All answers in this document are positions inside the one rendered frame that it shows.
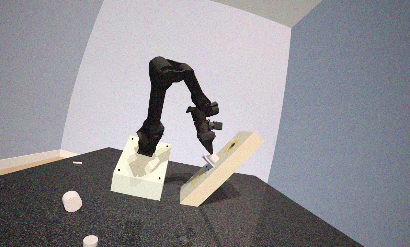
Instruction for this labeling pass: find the beige service panel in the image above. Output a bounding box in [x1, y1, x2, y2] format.
[180, 131, 263, 207]

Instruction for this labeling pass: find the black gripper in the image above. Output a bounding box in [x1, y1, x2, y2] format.
[194, 118, 216, 155]

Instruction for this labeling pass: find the pale pink cylinder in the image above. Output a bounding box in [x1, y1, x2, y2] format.
[62, 191, 82, 212]

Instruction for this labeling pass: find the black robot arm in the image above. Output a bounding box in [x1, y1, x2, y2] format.
[136, 56, 219, 157]

